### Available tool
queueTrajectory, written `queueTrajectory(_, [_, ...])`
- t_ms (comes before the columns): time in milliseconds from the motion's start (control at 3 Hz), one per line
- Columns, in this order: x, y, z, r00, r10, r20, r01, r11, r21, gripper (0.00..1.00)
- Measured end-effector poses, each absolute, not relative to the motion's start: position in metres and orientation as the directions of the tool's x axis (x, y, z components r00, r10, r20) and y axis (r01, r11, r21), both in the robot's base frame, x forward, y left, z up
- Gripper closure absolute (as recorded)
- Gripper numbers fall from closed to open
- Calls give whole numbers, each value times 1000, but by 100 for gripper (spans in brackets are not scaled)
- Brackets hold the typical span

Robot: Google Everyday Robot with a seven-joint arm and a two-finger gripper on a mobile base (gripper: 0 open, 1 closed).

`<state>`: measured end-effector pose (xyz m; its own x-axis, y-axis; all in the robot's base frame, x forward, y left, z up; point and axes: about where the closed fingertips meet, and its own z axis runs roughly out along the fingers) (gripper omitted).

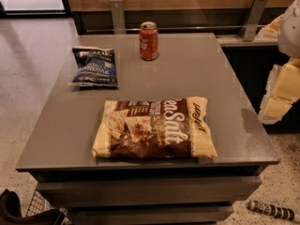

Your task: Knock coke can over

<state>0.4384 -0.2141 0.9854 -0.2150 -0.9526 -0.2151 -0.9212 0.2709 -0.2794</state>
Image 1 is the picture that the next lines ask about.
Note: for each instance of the red coke can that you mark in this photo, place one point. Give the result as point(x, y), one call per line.
point(148, 41)

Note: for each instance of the left metal wall bracket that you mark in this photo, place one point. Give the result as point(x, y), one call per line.
point(118, 17)

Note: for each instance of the right metal wall bracket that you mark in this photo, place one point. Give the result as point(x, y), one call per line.
point(248, 30)

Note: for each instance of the black chair with mesh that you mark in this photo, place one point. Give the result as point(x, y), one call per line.
point(36, 214)

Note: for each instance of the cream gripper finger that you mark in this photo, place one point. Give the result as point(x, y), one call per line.
point(271, 29)
point(282, 91)

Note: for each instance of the black white striped rod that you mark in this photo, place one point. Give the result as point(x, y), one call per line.
point(273, 211)

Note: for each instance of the blue vinegar chip bag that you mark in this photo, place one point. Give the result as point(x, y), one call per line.
point(96, 67)

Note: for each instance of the grey cabinet drawers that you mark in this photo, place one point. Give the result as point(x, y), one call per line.
point(115, 198)

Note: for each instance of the metal wall bracket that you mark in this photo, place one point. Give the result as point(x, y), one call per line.
point(118, 17)
point(248, 30)

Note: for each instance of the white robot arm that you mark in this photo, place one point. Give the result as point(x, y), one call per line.
point(288, 39)

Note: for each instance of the brown sea salt chip bag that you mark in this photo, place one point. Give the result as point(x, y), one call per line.
point(173, 128)

